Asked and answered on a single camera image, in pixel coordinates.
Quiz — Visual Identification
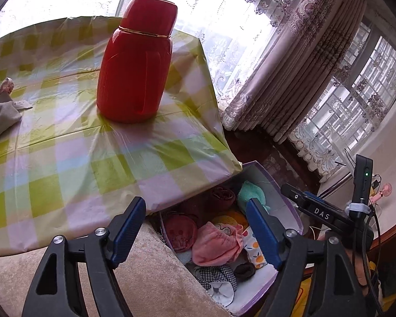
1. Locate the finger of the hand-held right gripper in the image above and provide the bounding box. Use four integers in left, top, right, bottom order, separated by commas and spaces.
280, 183, 345, 226

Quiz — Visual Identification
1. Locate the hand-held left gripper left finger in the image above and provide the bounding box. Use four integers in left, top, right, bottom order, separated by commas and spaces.
21, 196, 147, 317

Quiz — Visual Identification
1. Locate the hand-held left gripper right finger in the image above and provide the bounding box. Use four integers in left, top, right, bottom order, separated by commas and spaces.
246, 198, 364, 317

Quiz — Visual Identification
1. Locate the white fruit print cloth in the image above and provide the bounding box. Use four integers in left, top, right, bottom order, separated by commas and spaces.
242, 226, 268, 269

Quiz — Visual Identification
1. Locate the mint green cloth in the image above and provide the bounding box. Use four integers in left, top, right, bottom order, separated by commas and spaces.
237, 180, 270, 215

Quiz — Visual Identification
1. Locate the salmon pink cloth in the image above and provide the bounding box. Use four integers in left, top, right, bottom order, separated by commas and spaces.
192, 222, 245, 267

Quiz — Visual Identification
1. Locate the magenta knitted sock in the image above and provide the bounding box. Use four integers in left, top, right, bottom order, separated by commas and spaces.
207, 187, 236, 212

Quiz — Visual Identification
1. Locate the red pink cloth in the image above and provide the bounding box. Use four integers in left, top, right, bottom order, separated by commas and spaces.
164, 214, 199, 251

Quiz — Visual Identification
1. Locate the white cardboard box purple rim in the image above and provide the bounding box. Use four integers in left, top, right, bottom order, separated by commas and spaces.
157, 161, 304, 316

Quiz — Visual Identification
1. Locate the houndstooth check cloth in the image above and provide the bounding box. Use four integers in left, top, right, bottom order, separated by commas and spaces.
194, 264, 237, 299

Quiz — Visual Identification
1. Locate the yellow soft cloth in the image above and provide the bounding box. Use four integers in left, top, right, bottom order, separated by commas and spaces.
211, 212, 249, 230

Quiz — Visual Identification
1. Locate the person's right hand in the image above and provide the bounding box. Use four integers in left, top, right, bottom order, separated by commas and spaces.
348, 249, 368, 286

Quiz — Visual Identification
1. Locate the small pink fan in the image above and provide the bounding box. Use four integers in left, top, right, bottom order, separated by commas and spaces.
370, 181, 393, 205

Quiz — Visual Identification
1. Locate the black sock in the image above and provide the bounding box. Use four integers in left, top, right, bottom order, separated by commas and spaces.
234, 262, 256, 279

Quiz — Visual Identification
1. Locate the dark marble window sill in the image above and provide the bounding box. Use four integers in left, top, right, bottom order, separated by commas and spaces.
224, 129, 317, 199

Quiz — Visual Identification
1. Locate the grey sock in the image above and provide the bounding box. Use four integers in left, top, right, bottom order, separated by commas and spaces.
176, 250, 195, 266

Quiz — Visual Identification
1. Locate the yellow plastic bag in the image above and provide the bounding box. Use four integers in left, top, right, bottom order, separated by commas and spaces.
290, 277, 315, 317

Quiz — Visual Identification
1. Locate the green checked plastic tablecloth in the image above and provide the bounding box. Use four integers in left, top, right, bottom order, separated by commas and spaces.
0, 16, 243, 258

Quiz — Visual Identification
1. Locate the mauve patterned curtain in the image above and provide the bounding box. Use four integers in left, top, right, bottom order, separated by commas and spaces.
221, 0, 367, 144

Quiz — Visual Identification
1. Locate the red thermos bottle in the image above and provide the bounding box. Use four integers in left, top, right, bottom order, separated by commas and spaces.
96, 0, 179, 123

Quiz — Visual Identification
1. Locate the grey cloth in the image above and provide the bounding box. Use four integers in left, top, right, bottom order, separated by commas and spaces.
0, 92, 34, 142

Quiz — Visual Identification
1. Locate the small floral cloth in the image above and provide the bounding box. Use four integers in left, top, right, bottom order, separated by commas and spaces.
0, 77, 14, 95

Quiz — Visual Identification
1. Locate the black cable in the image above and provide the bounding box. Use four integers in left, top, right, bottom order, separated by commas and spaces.
365, 201, 385, 317

